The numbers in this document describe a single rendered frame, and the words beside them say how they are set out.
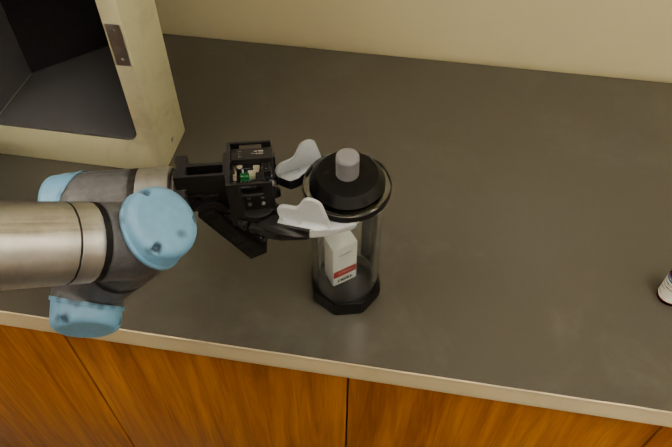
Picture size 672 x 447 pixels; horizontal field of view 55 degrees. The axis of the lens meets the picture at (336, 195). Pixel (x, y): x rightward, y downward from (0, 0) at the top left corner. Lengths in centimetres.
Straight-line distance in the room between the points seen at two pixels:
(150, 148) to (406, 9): 58
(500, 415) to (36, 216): 73
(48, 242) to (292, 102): 74
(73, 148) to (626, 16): 103
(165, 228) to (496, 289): 54
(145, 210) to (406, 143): 65
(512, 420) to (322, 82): 70
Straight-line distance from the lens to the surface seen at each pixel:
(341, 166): 74
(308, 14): 137
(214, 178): 74
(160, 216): 61
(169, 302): 97
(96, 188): 77
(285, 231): 75
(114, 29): 96
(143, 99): 103
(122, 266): 62
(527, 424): 107
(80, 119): 117
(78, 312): 72
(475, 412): 105
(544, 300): 99
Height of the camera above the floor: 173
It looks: 48 degrees down
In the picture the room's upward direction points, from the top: straight up
